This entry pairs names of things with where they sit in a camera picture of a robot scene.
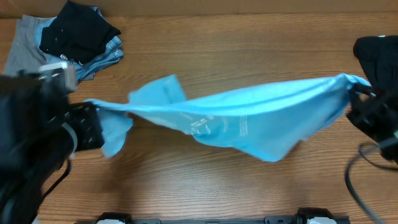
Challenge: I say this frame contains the light blue printed t-shirt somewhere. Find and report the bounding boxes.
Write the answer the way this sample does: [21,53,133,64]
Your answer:
[93,73,366,162]

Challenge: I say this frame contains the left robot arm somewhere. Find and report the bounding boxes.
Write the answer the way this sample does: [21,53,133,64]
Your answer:
[1,68,104,224]

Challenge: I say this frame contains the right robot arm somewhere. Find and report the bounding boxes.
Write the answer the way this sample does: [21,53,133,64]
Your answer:
[346,90,397,162]

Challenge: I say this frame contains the black folded garment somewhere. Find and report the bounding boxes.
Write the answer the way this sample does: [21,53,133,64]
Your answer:
[39,1,121,64]

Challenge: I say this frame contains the grey folded garment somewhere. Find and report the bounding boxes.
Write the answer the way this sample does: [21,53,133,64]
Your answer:
[2,14,96,82]

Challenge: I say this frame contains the black garment at right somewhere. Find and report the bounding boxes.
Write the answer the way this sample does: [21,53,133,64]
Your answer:
[353,35,397,91]

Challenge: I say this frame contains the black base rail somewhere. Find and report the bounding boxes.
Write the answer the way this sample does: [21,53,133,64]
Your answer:
[76,207,351,224]

